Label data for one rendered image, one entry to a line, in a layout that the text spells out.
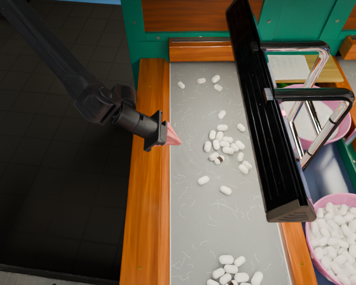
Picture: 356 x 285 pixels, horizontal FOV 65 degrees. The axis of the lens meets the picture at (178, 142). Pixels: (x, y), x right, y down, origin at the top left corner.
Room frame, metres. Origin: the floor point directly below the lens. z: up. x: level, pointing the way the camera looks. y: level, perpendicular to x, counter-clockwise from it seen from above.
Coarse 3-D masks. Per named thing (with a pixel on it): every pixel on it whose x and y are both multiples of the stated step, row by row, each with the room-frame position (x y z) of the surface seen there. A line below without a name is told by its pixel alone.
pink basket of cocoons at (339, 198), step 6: (324, 198) 0.32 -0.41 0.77; (330, 198) 0.32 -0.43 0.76; (336, 198) 0.32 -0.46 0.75; (342, 198) 0.32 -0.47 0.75; (348, 198) 0.32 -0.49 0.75; (354, 198) 0.32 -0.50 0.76; (318, 204) 0.30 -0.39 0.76; (324, 204) 0.31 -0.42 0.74; (336, 204) 0.32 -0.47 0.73; (348, 204) 0.32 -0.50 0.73; (354, 204) 0.31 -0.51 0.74; (306, 222) 0.25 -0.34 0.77; (306, 228) 0.23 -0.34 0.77; (306, 234) 0.22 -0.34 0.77; (306, 240) 0.22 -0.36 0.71; (312, 252) 0.17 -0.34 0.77; (312, 258) 0.17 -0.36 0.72; (318, 264) 0.15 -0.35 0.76; (318, 270) 0.15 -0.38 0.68; (324, 270) 0.13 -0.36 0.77; (324, 276) 0.13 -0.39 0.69; (330, 276) 0.12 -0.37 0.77; (336, 282) 0.10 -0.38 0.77
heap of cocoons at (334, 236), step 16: (320, 208) 0.30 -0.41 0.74; (336, 208) 0.31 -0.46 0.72; (352, 208) 0.30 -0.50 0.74; (320, 224) 0.25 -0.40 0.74; (336, 224) 0.25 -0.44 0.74; (352, 224) 0.25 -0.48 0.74; (320, 240) 0.21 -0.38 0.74; (336, 240) 0.21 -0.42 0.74; (352, 240) 0.21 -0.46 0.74; (320, 256) 0.17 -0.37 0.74; (336, 256) 0.17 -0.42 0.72; (352, 256) 0.17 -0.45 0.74; (336, 272) 0.13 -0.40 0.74; (352, 272) 0.13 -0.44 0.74
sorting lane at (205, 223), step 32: (192, 64) 0.92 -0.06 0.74; (224, 64) 0.92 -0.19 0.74; (192, 96) 0.74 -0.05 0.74; (224, 96) 0.74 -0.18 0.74; (192, 128) 0.59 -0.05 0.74; (192, 160) 0.46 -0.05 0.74; (224, 160) 0.46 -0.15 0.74; (192, 192) 0.35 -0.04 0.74; (256, 192) 0.35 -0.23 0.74; (192, 224) 0.25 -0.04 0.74; (224, 224) 0.25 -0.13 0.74; (256, 224) 0.25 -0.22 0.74; (192, 256) 0.17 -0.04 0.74; (256, 256) 0.17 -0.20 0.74
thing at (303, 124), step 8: (288, 104) 0.71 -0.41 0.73; (304, 104) 0.71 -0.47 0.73; (320, 104) 0.70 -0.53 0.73; (288, 112) 0.67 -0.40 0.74; (304, 112) 0.66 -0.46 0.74; (320, 112) 0.66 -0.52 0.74; (328, 112) 0.67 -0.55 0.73; (296, 120) 0.63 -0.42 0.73; (304, 120) 0.62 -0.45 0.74; (320, 120) 0.63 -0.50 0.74; (296, 128) 0.60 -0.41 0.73; (304, 128) 0.60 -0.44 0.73; (312, 128) 0.59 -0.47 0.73; (336, 128) 0.60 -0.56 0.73; (304, 136) 0.56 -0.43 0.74; (312, 136) 0.56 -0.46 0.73
